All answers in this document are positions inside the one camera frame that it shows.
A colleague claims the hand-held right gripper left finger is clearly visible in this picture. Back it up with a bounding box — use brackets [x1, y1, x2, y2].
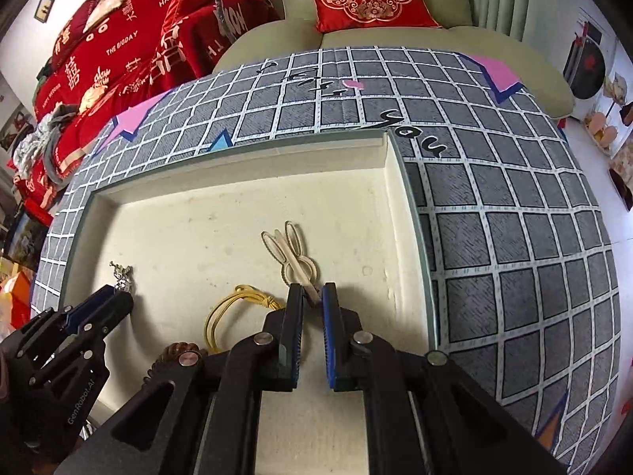
[53, 283, 305, 475]

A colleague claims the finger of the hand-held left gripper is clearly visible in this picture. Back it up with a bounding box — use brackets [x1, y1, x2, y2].
[59, 285, 120, 331]
[69, 291, 135, 354]

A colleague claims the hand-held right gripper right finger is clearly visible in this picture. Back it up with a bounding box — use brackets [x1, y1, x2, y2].
[321, 282, 569, 475]

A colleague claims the silver heart charm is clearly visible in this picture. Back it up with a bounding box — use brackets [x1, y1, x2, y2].
[110, 261, 134, 294]

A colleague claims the cream jewelry tray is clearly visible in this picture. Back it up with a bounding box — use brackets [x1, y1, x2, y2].
[58, 129, 441, 475]

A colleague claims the red box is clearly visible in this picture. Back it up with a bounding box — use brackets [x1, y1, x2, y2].
[0, 270, 33, 337]

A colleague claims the dark landscape printed box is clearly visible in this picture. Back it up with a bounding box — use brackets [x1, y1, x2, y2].
[0, 208, 50, 270]

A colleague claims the pile of grey clothes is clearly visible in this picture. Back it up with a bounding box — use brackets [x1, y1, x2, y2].
[10, 104, 80, 179]

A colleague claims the grey grid tablecloth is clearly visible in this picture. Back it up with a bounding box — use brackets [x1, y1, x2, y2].
[30, 46, 624, 461]

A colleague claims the red covered sofa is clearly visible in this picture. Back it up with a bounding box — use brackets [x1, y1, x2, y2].
[32, 0, 285, 209]

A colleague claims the dark red cushion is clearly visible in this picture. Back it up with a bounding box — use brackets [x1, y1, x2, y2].
[49, 0, 102, 67]

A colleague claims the red satin cushion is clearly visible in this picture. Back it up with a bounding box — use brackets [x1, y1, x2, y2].
[161, 0, 208, 55]

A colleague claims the white printed cushion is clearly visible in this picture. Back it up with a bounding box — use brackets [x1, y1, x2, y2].
[81, 0, 144, 33]

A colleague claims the pale green armchair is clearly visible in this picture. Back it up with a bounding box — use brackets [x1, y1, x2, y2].
[212, 0, 577, 120]

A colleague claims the yellow hair tie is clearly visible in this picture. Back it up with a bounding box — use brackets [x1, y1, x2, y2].
[204, 284, 288, 354]

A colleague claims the brown spiral hair tie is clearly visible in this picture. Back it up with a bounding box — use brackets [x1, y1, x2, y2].
[143, 341, 208, 387]

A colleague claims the grey braided cable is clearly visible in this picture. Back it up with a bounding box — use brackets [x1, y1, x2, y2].
[212, 0, 248, 43]

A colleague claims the wall poster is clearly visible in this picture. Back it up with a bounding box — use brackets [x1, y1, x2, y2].
[561, 10, 633, 209]

